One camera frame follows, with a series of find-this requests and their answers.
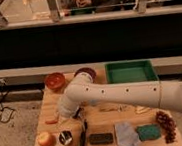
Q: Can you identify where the green sponge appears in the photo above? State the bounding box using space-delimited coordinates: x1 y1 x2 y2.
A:
136 124 161 141

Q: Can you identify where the bunch of red grapes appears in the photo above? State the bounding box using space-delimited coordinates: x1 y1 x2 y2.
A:
156 111 176 143

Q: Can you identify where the black sponge block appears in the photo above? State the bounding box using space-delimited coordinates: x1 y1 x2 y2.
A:
89 133 114 145

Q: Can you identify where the grey blue cloth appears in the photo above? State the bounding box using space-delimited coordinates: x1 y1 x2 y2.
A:
115 121 141 146

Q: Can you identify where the red yellow apple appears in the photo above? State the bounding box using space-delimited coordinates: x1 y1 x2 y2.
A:
37 132 56 146

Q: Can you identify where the small wooden utensil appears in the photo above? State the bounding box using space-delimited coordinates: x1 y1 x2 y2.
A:
98 106 126 112

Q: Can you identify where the metal cup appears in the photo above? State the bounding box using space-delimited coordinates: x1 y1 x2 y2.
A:
59 130 73 146

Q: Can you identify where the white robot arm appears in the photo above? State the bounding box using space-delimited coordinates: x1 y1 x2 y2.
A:
58 71 182 118

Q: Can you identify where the green plastic tray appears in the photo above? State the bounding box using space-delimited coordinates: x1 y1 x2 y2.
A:
105 60 159 84

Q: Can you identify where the orange bowl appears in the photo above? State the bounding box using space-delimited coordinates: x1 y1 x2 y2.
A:
44 72 66 91

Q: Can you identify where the black handled knife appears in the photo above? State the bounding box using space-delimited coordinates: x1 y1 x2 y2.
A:
79 121 88 146

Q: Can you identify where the purple bowl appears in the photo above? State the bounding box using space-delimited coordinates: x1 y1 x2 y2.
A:
74 67 97 81

